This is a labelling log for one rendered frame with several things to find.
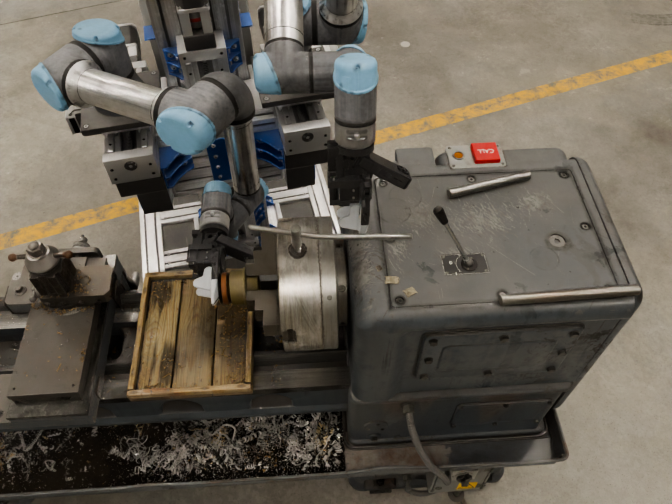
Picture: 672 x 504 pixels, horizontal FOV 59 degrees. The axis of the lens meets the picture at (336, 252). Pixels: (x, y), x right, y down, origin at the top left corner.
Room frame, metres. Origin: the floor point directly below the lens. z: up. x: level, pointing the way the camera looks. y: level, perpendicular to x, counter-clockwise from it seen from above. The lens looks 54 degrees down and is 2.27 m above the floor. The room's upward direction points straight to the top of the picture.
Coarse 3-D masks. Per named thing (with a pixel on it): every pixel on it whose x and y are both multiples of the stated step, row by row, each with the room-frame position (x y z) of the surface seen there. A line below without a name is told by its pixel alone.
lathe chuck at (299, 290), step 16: (288, 224) 0.85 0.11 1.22; (304, 224) 0.85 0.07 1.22; (288, 240) 0.79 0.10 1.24; (304, 240) 0.79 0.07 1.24; (288, 256) 0.75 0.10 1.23; (304, 256) 0.75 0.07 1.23; (288, 272) 0.72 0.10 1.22; (304, 272) 0.72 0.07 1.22; (288, 288) 0.69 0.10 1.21; (304, 288) 0.69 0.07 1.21; (320, 288) 0.69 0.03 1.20; (288, 304) 0.66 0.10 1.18; (304, 304) 0.66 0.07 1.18; (320, 304) 0.66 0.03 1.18; (288, 320) 0.64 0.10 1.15; (304, 320) 0.64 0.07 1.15; (320, 320) 0.64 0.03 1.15; (304, 336) 0.63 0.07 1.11; (320, 336) 0.63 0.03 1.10
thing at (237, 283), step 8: (224, 272) 0.80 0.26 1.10; (232, 272) 0.79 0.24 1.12; (240, 272) 0.79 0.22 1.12; (224, 280) 0.77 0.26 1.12; (232, 280) 0.76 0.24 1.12; (240, 280) 0.76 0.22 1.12; (248, 280) 0.77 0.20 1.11; (256, 280) 0.77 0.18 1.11; (224, 288) 0.75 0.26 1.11; (232, 288) 0.75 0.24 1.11; (240, 288) 0.75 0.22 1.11; (248, 288) 0.75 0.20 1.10; (256, 288) 0.75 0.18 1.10; (224, 296) 0.74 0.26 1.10; (232, 296) 0.74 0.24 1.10; (240, 296) 0.74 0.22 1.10; (240, 304) 0.73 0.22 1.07
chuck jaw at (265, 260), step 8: (264, 232) 0.85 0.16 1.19; (264, 240) 0.84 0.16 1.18; (272, 240) 0.84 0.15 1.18; (256, 248) 0.83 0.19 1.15; (264, 248) 0.82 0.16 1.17; (272, 248) 0.82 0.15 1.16; (256, 256) 0.81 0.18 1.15; (264, 256) 0.81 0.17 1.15; (272, 256) 0.81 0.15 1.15; (248, 264) 0.80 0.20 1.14; (256, 264) 0.80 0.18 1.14; (264, 264) 0.80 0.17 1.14; (272, 264) 0.80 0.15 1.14; (248, 272) 0.79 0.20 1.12; (256, 272) 0.79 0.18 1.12; (264, 272) 0.79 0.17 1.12; (272, 272) 0.79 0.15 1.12
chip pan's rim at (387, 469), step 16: (544, 416) 0.66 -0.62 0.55; (544, 432) 0.61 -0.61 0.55; (560, 432) 0.60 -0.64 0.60; (352, 448) 0.57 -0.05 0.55; (368, 448) 0.57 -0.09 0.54; (384, 448) 0.57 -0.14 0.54; (560, 448) 0.56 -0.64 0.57; (448, 464) 0.51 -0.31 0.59; (464, 464) 0.51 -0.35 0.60; (480, 464) 0.51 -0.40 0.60; (496, 464) 0.51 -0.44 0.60; (512, 464) 0.51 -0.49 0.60; (528, 464) 0.51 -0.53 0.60; (544, 464) 0.53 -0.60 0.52; (224, 480) 0.46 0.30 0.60; (240, 480) 0.46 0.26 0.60; (256, 480) 0.46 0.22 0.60; (272, 480) 0.48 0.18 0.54; (288, 480) 0.48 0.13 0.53; (304, 480) 0.48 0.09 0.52; (0, 496) 0.42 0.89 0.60; (16, 496) 0.42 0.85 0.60; (32, 496) 0.44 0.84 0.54; (48, 496) 0.44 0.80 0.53
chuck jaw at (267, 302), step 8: (248, 296) 0.73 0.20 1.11; (256, 296) 0.73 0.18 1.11; (264, 296) 0.73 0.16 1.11; (272, 296) 0.73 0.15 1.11; (248, 304) 0.72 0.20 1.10; (256, 304) 0.71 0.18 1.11; (264, 304) 0.71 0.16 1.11; (272, 304) 0.71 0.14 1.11; (256, 312) 0.69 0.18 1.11; (264, 312) 0.68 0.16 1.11; (272, 312) 0.68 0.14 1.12; (256, 320) 0.68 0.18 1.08; (264, 320) 0.66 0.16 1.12; (272, 320) 0.66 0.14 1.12; (264, 328) 0.64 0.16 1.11; (272, 328) 0.65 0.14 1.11; (280, 328) 0.65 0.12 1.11; (288, 336) 0.63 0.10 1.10
